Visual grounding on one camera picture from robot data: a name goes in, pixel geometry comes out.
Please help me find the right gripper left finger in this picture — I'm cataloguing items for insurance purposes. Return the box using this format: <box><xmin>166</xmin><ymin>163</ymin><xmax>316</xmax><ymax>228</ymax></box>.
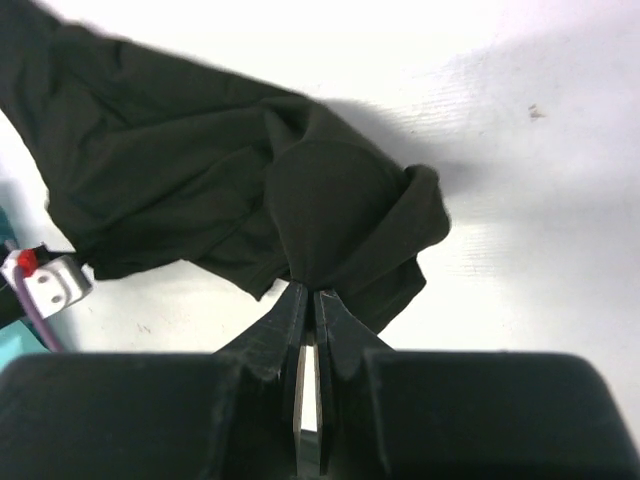
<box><xmin>212</xmin><ymin>283</ymin><xmax>306</xmax><ymax>479</ymax></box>

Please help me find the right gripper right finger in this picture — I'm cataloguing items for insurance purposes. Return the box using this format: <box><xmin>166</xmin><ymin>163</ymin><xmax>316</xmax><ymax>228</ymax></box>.
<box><xmin>313</xmin><ymin>290</ymin><xmax>391</xmax><ymax>479</ymax></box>

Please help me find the black t shirt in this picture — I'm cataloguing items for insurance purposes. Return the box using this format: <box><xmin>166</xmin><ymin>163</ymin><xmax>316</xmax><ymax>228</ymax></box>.
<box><xmin>1</xmin><ymin>1</ymin><xmax>450</xmax><ymax>332</ymax></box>

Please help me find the teal t shirt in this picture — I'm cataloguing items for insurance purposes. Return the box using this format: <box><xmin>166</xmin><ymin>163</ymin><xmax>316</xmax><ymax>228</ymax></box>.
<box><xmin>1</xmin><ymin>184</ymin><xmax>49</xmax><ymax>369</ymax></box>

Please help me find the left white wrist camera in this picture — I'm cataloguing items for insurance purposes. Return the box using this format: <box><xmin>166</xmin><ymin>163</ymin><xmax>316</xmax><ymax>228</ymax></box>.
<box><xmin>1</xmin><ymin>244</ymin><xmax>93</xmax><ymax>320</ymax></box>

